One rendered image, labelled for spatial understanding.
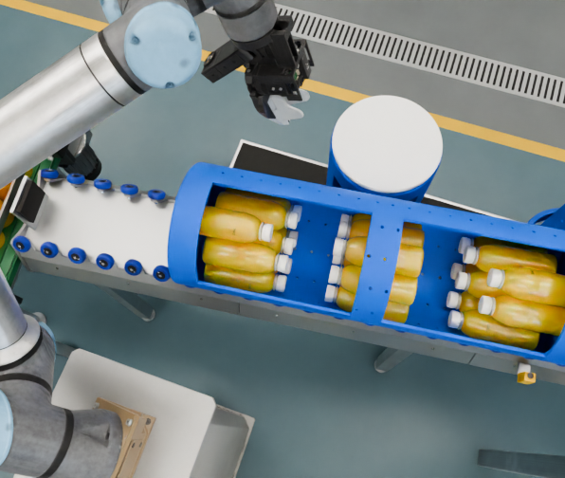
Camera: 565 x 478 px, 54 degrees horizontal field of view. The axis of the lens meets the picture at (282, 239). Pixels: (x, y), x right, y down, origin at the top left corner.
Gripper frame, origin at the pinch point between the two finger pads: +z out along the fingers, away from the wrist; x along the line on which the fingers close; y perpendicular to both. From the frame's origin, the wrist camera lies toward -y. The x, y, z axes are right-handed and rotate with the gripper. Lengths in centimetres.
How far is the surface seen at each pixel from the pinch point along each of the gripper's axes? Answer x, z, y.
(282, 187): 1.3, 25.5, -8.4
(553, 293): -5, 47, 47
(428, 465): -33, 163, 19
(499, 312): -10, 50, 37
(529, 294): -6, 47, 42
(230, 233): -9.8, 28.3, -18.0
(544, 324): -10, 52, 46
